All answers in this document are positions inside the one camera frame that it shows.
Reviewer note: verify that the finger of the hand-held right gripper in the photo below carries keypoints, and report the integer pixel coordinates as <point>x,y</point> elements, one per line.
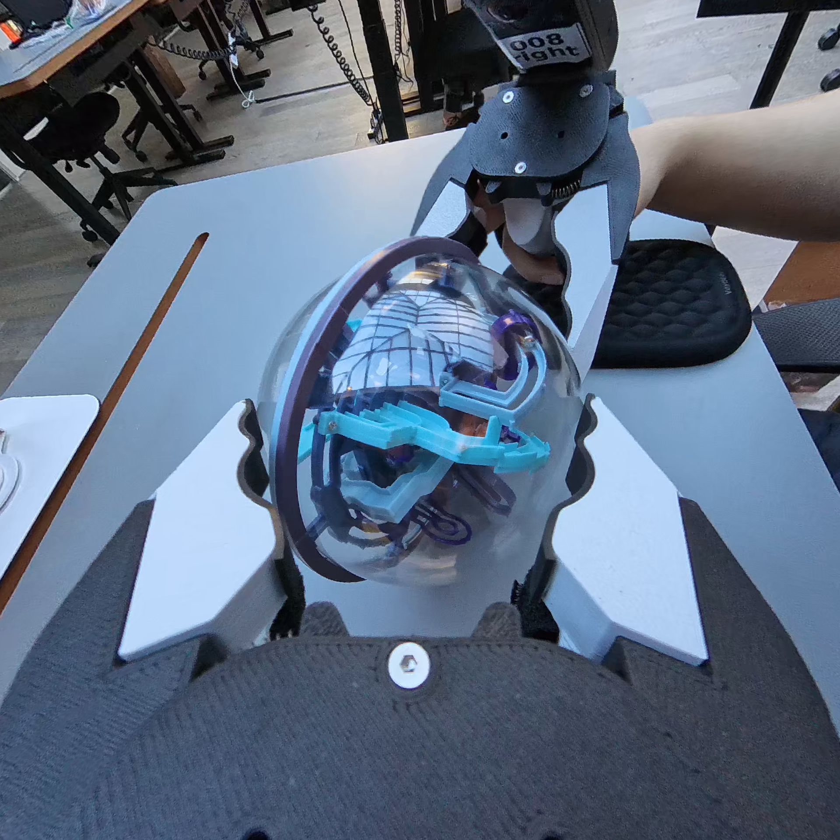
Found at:
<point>590,262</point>
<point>443,213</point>

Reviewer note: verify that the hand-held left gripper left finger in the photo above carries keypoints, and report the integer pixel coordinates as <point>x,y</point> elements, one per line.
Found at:
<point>197,551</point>

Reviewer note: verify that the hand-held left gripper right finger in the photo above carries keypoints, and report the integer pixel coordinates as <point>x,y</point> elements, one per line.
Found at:
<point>630,558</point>

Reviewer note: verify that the clear plastic maze ball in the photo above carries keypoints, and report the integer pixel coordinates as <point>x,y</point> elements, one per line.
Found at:
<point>420,426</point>

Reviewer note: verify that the person's right forearm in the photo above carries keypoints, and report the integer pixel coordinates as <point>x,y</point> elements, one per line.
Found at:
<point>741,170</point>

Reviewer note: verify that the person's right hand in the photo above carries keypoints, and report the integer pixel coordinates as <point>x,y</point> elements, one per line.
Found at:
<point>535,269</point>

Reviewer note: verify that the black padded wrist rest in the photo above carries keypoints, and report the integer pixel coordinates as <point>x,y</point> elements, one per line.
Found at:
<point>682,308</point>

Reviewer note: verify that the black desk leg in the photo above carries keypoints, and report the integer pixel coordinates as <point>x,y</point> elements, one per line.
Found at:
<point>781,46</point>
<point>384,65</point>

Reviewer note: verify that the white document stand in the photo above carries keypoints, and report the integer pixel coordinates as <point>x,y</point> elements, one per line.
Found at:
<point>52,459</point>

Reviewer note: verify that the black mesh office chair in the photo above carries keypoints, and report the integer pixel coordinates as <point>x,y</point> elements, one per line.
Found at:
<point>800,334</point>

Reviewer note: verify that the person's blue jeans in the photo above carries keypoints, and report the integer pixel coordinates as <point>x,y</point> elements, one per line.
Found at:
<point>823,446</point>

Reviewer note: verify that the wooden edged office desk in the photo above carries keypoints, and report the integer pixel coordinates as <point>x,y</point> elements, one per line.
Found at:
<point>39,65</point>

